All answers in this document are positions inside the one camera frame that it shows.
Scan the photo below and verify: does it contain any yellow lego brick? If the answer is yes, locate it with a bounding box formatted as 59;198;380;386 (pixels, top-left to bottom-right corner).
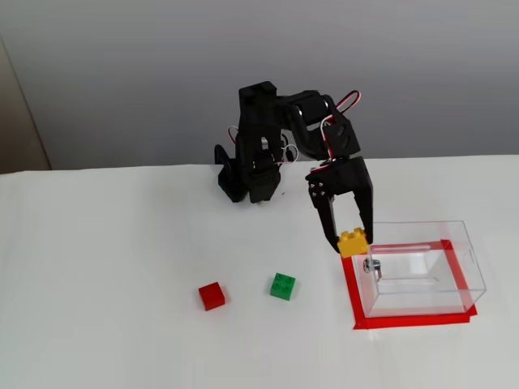
337;227;372;259

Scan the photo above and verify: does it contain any green lego brick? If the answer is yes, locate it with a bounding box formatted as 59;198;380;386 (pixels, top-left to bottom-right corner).
268;271;297;302

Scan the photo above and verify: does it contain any red white black cable bundle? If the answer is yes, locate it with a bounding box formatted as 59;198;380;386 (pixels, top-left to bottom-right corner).
335;90;362;118

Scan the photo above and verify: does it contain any white red wrist servo cable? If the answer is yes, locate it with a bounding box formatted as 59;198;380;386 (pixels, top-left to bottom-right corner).
319;115;344;167

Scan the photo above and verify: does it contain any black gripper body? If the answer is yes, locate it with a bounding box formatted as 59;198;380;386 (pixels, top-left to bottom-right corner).
304;156;375;200

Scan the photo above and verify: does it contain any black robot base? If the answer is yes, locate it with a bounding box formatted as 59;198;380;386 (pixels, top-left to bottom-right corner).
213;143;251;203

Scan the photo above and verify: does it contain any red lego brick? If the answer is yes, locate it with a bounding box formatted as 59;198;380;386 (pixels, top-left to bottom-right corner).
197;281;226;312

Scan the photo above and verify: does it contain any red tape square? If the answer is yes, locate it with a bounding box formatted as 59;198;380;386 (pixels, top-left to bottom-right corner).
341;238;478;331

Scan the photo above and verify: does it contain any transparent plastic box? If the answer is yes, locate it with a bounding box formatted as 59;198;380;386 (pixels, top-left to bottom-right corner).
352;220;487;319

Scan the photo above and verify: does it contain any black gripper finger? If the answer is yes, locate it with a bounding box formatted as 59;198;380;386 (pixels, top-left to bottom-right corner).
351;190;375;245
307;182;341;254

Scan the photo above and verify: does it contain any silver cam lock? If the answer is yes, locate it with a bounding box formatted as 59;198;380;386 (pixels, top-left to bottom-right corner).
362;258;384;284

